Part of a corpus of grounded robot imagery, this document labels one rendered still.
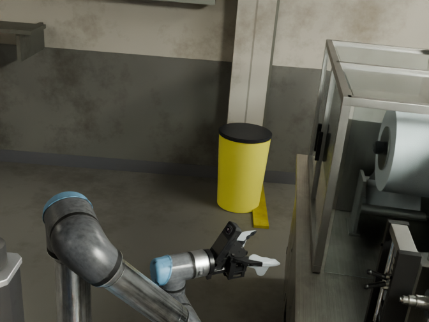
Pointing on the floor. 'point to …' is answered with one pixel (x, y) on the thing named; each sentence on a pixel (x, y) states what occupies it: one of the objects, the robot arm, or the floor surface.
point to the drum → (241, 165)
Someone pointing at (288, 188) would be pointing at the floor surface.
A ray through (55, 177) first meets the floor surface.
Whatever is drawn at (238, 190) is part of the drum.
